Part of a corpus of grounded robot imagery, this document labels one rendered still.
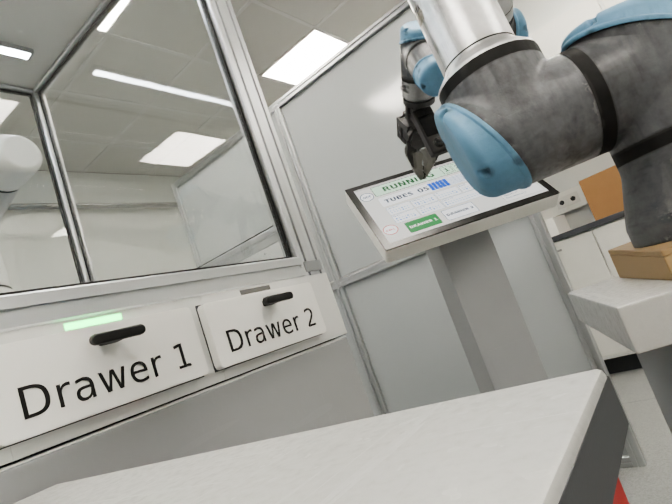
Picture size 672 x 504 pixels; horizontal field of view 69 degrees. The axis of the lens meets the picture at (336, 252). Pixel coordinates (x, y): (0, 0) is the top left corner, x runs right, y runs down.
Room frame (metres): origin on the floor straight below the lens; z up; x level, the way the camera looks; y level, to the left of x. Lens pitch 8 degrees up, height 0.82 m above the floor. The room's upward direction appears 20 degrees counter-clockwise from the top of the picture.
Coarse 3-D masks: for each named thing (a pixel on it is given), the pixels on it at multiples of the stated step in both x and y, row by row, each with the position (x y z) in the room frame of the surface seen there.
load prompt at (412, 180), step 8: (440, 168) 1.47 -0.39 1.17; (448, 168) 1.47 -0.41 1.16; (456, 168) 1.46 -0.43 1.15; (408, 176) 1.46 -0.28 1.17; (416, 176) 1.45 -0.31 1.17; (432, 176) 1.45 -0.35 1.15; (440, 176) 1.44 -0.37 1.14; (384, 184) 1.44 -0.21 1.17; (392, 184) 1.44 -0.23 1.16; (400, 184) 1.44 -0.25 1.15; (408, 184) 1.43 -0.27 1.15; (416, 184) 1.43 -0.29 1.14; (376, 192) 1.42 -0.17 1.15; (384, 192) 1.42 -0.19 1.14
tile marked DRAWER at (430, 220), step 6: (426, 216) 1.32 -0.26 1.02; (432, 216) 1.32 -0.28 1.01; (408, 222) 1.31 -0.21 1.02; (414, 222) 1.31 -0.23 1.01; (420, 222) 1.31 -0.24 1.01; (426, 222) 1.31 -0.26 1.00; (432, 222) 1.30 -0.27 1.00; (438, 222) 1.30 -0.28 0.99; (408, 228) 1.30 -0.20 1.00; (414, 228) 1.30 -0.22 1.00; (420, 228) 1.29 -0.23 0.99
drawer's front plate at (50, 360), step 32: (128, 320) 0.68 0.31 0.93; (160, 320) 0.72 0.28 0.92; (192, 320) 0.77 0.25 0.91; (0, 352) 0.55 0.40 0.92; (32, 352) 0.57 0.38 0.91; (64, 352) 0.60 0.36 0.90; (96, 352) 0.64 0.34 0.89; (128, 352) 0.67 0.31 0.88; (160, 352) 0.71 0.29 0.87; (192, 352) 0.75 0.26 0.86; (0, 384) 0.54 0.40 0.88; (96, 384) 0.63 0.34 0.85; (128, 384) 0.66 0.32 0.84; (160, 384) 0.70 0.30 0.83; (0, 416) 0.54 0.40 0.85; (64, 416) 0.59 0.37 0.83
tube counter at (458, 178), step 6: (456, 174) 1.44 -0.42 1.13; (438, 180) 1.43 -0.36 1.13; (444, 180) 1.43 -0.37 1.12; (450, 180) 1.42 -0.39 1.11; (456, 180) 1.42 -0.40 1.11; (462, 180) 1.42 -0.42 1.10; (420, 186) 1.42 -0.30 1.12; (426, 186) 1.42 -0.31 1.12; (432, 186) 1.41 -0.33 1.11; (438, 186) 1.41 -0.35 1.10; (444, 186) 1.41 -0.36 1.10; (420, 192) 1.40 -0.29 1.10; (426, 192) 1.40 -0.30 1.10
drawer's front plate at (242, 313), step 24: (288, 288) 0.97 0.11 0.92; (216, 312) 0.81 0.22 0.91; (240, 312) 0.85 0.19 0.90; (264, 312) 0.90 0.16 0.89; (288, 312) 0.95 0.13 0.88; (312, 312) 1.01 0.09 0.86; (216, 336) 0.80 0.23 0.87; (288, 336) 0.93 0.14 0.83; (312, 336) 0.99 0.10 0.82; (216, 360) 0.80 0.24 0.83; (240, 360) 0.83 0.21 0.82
